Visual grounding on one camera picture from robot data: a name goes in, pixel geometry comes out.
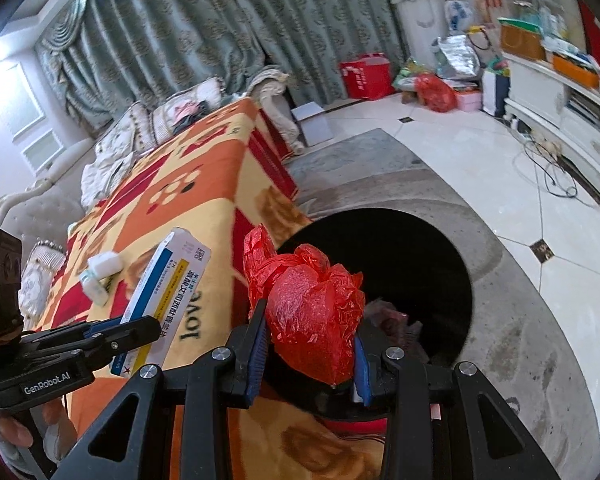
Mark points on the white cabinet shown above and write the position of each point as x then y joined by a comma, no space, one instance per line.
540,90

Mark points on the striped fringed pillow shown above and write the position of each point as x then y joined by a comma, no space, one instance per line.
40,282

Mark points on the grey tufted sofa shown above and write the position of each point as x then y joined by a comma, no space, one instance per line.
40,215

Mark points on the black trash bin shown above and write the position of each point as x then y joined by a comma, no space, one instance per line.
380,250

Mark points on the pink clothes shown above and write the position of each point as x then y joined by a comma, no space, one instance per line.
185,110

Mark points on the orange box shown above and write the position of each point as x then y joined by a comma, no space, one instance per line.
575,71

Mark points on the cream floral pillow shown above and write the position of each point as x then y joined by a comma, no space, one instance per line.
127,132
200,97

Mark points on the person's left hand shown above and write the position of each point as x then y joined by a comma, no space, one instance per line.
60,425

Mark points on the small white box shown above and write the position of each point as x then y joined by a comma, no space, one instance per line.
105,263

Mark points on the white quilted cushion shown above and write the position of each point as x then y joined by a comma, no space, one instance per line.
105,177

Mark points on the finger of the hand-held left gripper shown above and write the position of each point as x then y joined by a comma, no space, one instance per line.
135,335
102,326

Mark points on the red plastic bag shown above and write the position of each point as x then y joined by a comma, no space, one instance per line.
310,310
435,92

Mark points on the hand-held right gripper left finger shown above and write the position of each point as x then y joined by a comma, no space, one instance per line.
257,355

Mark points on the brown gift bag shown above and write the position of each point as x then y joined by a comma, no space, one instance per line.
522,42

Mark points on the pink box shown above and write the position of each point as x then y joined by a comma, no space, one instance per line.
469,99

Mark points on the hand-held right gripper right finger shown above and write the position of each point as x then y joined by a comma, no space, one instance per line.
364,375

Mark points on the orange red printed blanket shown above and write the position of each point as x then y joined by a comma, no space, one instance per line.
195,200

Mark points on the green patterned curtain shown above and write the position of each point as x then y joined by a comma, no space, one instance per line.
205,35

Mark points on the white cardboard box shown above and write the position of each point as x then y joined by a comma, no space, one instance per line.
312,125

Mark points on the silver foil bag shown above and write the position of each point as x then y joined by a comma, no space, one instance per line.
457,57

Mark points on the white blue-yellow medicine box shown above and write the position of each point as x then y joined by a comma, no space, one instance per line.
175,280

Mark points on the small pale bottle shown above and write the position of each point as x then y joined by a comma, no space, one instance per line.
96,289

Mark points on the filled red plastic bag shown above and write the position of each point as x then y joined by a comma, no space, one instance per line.
435,92

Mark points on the white lace-covered column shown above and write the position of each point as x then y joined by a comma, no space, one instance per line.
415,5

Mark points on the white blue bag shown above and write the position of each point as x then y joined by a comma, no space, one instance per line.
495,92

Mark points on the green printed bag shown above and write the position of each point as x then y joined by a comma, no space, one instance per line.
410,75

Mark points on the white blue-print plastic bag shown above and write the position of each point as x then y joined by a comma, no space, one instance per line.
456,15

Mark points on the red gift box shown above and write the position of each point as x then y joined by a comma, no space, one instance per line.
365,77

